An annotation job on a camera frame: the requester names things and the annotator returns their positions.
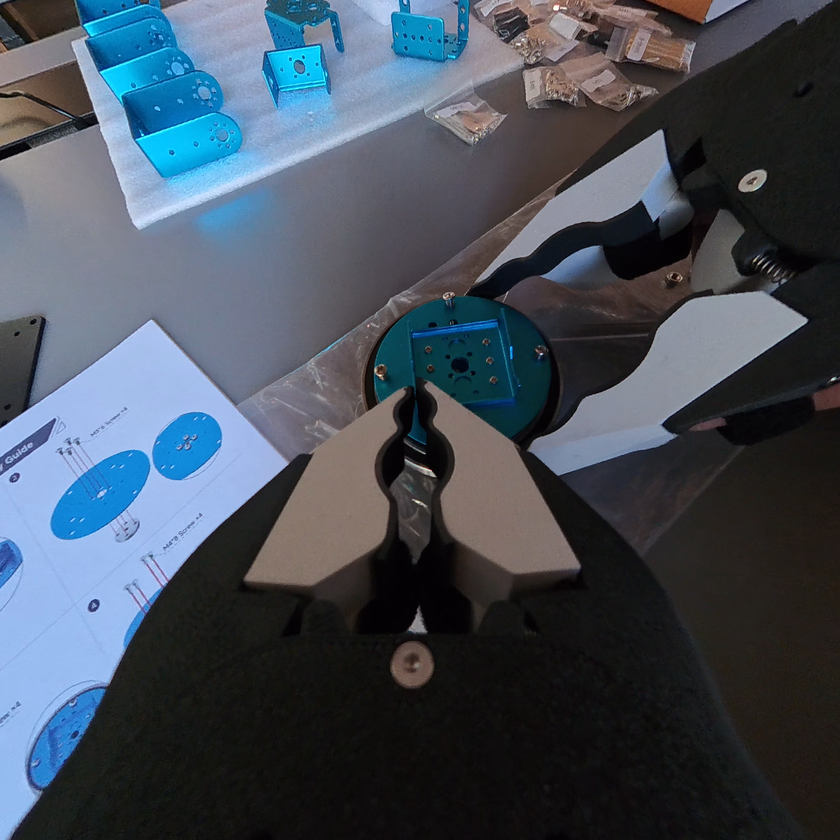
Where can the wood-edged office desk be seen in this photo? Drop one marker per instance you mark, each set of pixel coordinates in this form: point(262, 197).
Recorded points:
point(39, 65)

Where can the black metal plate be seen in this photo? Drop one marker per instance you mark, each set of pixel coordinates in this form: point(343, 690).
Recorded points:
point(23, 367)

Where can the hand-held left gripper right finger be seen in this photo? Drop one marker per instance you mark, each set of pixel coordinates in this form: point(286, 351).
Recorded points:
point(512, 518)

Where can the blue disc with square bracket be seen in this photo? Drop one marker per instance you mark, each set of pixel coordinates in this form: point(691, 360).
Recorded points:
point(394, 341)

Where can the bag of brass standoffs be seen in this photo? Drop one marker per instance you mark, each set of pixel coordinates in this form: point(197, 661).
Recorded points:
point(656, 49)

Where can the white instruction manual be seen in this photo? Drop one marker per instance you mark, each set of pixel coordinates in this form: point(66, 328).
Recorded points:
point(164, 367)

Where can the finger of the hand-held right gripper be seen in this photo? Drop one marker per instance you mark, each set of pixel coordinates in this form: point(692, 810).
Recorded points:
point(709, 348)
point(610, 184)

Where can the grey desk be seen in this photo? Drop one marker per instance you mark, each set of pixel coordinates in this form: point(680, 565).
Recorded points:
point(295, 229)

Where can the clear plastic bag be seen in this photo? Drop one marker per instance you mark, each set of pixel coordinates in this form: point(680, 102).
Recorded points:
point(590, 321)

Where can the orange and white cardboard box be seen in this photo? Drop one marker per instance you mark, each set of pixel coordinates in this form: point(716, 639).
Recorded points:
point(709, 8)

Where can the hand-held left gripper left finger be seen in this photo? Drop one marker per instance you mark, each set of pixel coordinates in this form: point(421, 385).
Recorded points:
point(321, 518)

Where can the stepped blue bracket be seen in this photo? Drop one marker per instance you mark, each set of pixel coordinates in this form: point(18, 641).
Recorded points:
point(302, 16)

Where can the pile of small screw bags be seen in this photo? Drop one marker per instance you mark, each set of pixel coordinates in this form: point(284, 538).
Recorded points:
point(558, 85)

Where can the white foam sheet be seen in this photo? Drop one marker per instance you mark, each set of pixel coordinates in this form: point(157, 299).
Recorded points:
point(295, 144)

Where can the person's right hand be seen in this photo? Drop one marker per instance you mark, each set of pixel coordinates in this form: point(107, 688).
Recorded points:
point(830, 397)

